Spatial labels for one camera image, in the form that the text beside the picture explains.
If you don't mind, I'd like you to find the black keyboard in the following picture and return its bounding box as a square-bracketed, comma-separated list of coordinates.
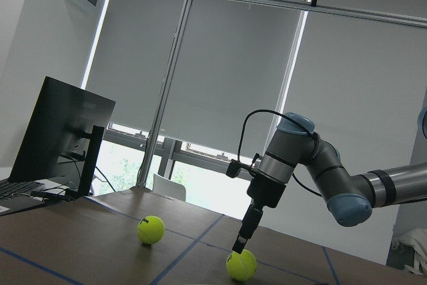
[1, 180, 43, 200]

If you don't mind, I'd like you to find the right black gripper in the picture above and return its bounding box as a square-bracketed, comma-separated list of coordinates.
[232, 175, 286, 254]

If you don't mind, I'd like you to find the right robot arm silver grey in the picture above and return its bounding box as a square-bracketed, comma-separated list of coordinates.
[226, 112, 426, 254]

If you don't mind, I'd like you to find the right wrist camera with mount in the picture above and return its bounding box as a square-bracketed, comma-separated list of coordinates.
[226, 153, 262, 178]

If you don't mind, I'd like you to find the yellow tennis ball with lettering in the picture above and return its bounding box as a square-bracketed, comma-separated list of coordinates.
[226, 249, 257, 282]

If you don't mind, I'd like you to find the black computer monitor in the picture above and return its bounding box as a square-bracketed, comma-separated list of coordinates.
[8, 77, 115, 198]

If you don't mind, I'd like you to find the aluminium frame post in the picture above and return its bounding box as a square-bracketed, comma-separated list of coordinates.
[136, 0, 426, 187]

